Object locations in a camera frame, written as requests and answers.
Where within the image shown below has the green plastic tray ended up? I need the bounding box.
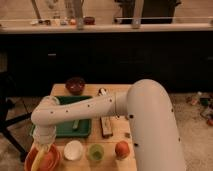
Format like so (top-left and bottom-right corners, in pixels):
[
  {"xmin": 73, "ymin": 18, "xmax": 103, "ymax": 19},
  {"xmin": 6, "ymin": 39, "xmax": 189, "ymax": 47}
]
[{"xmin": 29, "ymin": 95, "xmax": 94, "ymax": 139}]

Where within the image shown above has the brown wooden block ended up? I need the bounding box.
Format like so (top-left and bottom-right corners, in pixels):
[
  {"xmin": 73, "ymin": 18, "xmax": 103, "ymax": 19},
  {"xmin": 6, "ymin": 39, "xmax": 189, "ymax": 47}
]
[{"xmin": 100, "ymin": 117, "xmax": 113, "ymax": 138}]

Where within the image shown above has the orange red bowl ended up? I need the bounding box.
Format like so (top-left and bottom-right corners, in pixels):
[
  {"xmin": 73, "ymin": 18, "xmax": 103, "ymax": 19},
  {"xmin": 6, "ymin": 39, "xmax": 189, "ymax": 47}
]
[{"xmin": 24, "ymin": 144, "xmax": 61, "ymax": 171}]

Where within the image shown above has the white small bowl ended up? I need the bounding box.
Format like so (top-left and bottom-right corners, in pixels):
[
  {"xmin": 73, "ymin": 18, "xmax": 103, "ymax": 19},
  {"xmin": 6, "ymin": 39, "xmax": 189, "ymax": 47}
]
[{"xmin": 64, "ymin": 140, "xmax": 83, "ymax": 161}]

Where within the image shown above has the black chair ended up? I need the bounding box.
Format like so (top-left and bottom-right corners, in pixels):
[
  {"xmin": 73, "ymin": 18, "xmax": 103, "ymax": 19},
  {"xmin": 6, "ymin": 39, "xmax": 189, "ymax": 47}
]
[{"xmin": 0, "ymin": 72, "xmax": 31, "ymax": 162}]

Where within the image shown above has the orange red apple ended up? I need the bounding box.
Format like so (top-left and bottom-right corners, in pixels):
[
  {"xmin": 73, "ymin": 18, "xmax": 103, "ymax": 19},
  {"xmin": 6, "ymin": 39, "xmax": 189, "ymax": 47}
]
[{"xmin": 115, "ymin": 141, "xmax": 130, "ymax": 159}]

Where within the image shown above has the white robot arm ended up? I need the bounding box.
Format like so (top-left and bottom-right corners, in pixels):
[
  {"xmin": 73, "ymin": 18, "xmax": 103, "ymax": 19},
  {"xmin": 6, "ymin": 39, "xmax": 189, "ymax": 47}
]
[{"xmin": 31, "ymin": 79, "xmax": 187, "ymax": 171}]

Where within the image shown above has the dark red bowl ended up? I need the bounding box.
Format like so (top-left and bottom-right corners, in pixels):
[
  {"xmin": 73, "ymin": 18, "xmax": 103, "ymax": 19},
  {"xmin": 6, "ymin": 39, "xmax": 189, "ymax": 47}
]
[{"xmin": 65, "ymin": 77, "xmax": 85, "ymax": 95}]

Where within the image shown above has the green cup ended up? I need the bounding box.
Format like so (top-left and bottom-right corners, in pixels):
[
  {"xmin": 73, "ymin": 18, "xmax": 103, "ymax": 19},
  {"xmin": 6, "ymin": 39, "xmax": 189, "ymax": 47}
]
[{"xmin": 87, "ymin": 144, "xmax": 104, "ymax": 162}]

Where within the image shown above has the red bowl on counter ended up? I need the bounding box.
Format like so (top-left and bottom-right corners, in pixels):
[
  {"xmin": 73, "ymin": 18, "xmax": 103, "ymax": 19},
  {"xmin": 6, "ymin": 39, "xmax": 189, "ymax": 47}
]
[{"xmin": 83, "ymin": 17, "xmax": 95, "ymax": 25}]

